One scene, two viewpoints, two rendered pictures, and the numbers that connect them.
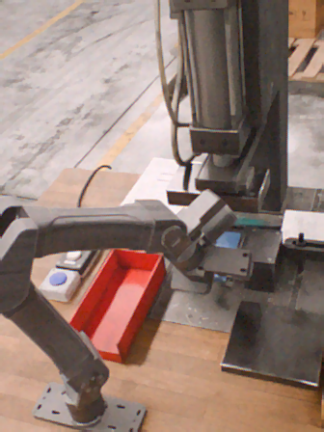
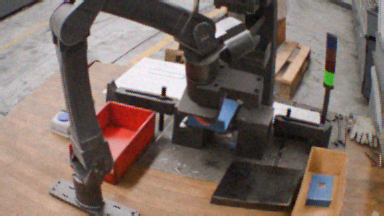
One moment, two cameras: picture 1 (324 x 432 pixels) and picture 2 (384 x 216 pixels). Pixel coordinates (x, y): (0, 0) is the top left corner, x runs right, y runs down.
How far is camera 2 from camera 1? 38 cm
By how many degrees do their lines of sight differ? 17
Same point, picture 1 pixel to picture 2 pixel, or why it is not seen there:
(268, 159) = not seen: hidden behind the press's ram
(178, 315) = (167, 167)
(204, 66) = not seen: outside the picture
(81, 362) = (95, 137)
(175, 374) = (164, 201)
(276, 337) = (262, 182)
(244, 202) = (253, 55)
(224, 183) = not seen: hidden behind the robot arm
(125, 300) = (115, 146)
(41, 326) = (78, 81)
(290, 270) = (274, 147)
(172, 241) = (202, 35)
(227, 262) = (242, 83)
